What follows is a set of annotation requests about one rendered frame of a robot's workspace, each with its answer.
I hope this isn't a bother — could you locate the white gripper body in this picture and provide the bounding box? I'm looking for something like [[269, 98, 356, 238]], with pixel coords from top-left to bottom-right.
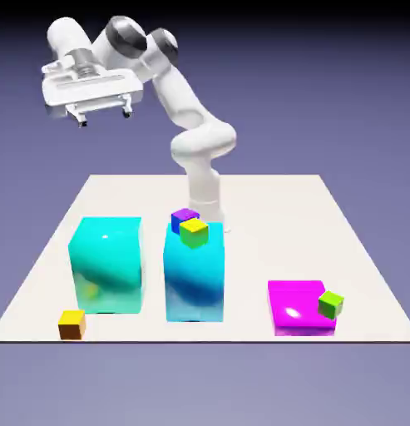
[[42, 68, 144, 119]]

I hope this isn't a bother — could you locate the small purple cube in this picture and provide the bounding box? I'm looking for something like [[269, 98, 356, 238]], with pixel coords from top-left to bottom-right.
[[170, 208, 201, 235]]

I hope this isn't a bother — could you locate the small yellow-green cube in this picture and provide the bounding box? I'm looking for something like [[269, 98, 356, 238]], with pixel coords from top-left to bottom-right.
[[179, 218, 210, 250]]

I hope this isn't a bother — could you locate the small yellow cube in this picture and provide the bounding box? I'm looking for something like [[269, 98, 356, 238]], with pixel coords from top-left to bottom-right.
[[57, 310, 86, 341]]

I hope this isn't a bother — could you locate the small green cube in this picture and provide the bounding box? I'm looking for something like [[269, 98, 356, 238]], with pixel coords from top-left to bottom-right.
[[318, 290, 345, 320]]

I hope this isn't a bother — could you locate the large turquoise box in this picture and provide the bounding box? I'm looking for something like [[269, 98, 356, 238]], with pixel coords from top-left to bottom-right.
[[67, 216, 143, 315]]

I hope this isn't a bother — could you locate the large cyan blue box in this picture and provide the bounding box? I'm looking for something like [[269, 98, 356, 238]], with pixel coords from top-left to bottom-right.
[[163, 221, 225, 323]]

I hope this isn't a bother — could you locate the large magenta box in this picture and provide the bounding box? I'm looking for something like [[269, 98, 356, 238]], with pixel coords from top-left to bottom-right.
[[267, 280, 338, 337]]

